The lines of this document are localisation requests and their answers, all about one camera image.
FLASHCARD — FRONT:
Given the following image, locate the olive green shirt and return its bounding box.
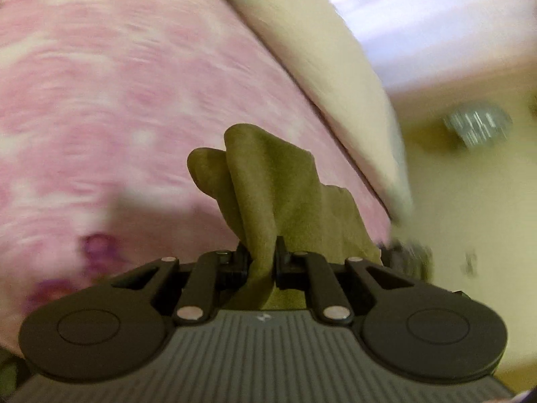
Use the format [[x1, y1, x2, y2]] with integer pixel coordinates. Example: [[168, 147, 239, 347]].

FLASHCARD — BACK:
[[188, 124, 381, 310]]

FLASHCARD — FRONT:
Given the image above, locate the stack of green folded clothes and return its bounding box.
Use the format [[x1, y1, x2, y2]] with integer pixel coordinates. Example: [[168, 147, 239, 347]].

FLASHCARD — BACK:
[[380, 241, 433, 282]]

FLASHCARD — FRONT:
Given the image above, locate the silver puffer jacket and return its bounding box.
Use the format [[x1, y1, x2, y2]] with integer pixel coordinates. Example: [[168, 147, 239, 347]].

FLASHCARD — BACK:
[[443, 102, 512, 149]]

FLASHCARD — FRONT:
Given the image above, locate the pink floral bed blanket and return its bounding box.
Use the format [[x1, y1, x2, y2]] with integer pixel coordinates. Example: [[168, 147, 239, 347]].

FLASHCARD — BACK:
[[1, 0, 390, 352]]

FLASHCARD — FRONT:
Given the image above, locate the grey and cream duvet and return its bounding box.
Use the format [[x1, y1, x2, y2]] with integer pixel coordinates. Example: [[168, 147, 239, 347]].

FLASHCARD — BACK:
[[228, 0, 413, 222]]

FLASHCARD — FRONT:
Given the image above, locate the pink window curtain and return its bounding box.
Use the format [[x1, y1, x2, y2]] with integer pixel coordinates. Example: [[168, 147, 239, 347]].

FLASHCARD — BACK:
[[330, 0, 536, 93]]

